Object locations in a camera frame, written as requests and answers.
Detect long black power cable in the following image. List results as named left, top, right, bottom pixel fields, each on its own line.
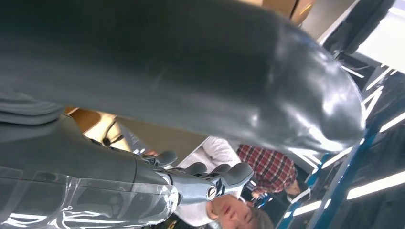
left=102, top=121, right=125, bottom=147

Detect person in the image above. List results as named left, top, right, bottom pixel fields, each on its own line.
left=174, top=135, right=275, bottom=229
left=236, top=145, right=312, bottom=203

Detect brown cardboard box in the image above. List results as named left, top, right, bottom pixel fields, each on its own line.
left=262, top=0, right=317, bottom=27

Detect grey laptop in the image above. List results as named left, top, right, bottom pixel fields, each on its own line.
left=118, top=125, right=151, bottom=156

